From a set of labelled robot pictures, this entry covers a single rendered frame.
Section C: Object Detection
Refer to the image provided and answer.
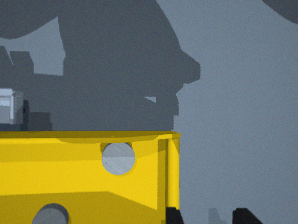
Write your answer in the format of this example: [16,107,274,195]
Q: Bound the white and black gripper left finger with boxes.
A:
[166,207,184,224]

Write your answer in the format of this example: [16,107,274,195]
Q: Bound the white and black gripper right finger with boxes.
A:
[232,208,263,224]

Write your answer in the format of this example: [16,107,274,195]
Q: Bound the yellow open-front bin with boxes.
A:
[0,131,179,224]

